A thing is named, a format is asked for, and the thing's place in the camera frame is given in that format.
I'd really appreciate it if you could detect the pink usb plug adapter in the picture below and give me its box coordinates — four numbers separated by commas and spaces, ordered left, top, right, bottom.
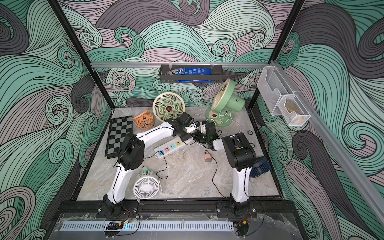
204, 151, 213, 163

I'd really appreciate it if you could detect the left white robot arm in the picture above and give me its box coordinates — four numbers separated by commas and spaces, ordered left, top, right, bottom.
103, 117, 197, 207

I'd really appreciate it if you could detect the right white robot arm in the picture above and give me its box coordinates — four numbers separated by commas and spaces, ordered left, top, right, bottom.
193, 121, 257, 205

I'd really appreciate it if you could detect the white power strip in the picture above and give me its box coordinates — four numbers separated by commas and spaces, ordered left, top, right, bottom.
154, 137, 186, 158

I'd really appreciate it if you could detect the round green cream fan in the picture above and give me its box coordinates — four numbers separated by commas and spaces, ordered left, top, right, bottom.
153, 92, 185, 122

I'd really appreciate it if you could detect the dark blue fan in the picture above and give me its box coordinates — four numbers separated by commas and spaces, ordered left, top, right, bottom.
250, 157, 271, 178

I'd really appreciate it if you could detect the white small desk fan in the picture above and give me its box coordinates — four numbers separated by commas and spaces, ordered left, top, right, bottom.
133, 171, 162, 202

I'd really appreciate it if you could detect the perforated white metal strip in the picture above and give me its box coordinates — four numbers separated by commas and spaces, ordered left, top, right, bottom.
59, 221, 235, 232

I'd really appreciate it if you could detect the blue candy packet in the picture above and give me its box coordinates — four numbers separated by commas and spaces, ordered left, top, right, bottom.
167, 68, 212, 76

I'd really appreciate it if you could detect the black white chessboard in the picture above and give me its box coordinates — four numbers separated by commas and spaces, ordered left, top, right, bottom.
105, 116, 133, 159

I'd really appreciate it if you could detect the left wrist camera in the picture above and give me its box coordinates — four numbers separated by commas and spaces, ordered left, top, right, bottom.
178, 112, 201, 134

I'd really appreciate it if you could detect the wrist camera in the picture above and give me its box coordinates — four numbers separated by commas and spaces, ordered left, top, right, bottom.
200, 121, 207, 135
178, 112, 201, 134

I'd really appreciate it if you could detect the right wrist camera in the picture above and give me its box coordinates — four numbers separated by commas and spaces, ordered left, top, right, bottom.
200, 121, 207, 135

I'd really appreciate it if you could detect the black white fan cable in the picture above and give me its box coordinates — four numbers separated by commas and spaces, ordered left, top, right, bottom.
142, 149, 170, 181

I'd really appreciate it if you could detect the white pedestal fan cable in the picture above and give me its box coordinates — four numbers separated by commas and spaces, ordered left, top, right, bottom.
206, 112, 245, 136

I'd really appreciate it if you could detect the green pedestal desk fan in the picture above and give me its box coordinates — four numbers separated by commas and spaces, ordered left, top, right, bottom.
206, 79, 245, 127

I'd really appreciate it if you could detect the black wall basket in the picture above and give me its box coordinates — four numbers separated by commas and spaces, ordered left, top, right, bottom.
159, 63, 224, 83

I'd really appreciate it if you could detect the clear plastic wall bin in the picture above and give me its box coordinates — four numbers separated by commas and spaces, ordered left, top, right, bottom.
257, 66, 310, 127

